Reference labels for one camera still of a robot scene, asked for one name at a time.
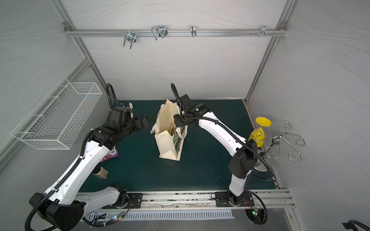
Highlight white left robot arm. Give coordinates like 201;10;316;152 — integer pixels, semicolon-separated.
24;83;148;231

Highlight metal double hook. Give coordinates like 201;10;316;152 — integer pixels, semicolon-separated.
151;25;168;40
123;30;137;49

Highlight yellow plastic wine glass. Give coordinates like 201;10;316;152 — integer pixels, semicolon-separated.
248;116;272;148

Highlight small brown cardboard box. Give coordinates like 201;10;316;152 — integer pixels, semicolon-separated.
92;166;108;179

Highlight small metal hook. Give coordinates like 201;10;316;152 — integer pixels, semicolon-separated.
190;26;197;38

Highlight metal double hook left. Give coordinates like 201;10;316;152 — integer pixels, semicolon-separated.
123;30;137;49

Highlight pink snack packet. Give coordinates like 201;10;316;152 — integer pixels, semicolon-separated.
100;145;119;162

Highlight chrome wire glass rack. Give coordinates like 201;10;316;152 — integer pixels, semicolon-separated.
265;121;306;163

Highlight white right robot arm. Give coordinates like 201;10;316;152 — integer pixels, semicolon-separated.
171;83;273;207

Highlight metal double hook middle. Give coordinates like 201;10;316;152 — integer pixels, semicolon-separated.
151;25;168;40

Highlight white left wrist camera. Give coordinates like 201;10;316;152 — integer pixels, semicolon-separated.
119;101;133;109

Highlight cream canvas tote bag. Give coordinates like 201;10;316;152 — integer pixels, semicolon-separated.
150;100;188;161

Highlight metal hook right end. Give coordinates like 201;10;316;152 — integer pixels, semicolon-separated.
251;26;276;37

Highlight aluminium crossbar rail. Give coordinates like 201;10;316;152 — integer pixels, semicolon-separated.
65;25;287;38

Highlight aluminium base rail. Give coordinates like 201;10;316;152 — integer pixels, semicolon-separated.
77;189;295;210

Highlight white wire basket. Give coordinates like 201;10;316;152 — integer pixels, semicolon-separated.
11;77;102;150

